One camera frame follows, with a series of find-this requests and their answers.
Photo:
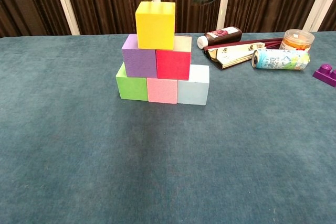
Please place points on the purple foam cube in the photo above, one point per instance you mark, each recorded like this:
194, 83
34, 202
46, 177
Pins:
140, 62

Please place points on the pink foam cube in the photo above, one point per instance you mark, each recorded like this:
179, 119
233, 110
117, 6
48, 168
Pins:
162, 91

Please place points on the red foam cube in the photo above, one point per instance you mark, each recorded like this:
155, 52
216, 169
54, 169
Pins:
173, 65

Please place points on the purple toy brick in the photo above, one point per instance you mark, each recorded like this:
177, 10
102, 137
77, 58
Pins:
324, 75

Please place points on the printed light blue drink can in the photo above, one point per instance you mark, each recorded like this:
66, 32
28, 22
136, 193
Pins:
281, 60

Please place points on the green foam cube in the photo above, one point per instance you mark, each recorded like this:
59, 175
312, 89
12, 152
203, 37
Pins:
131, 89

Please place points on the teal table cloth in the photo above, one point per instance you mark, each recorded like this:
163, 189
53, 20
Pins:
168, 155

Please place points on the dark juice bottle white cap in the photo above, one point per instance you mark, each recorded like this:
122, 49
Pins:
223, 35

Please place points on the yellow foam cube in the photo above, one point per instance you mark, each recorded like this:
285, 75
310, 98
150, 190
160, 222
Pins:
155, 30

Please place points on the clear jar orange contents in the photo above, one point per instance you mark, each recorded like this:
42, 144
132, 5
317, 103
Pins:
296, 40

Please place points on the light blue foam cube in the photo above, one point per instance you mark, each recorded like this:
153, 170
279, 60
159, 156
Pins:
193, 93

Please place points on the dark red folding fan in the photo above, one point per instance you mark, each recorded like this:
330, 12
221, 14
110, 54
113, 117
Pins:
233, 56

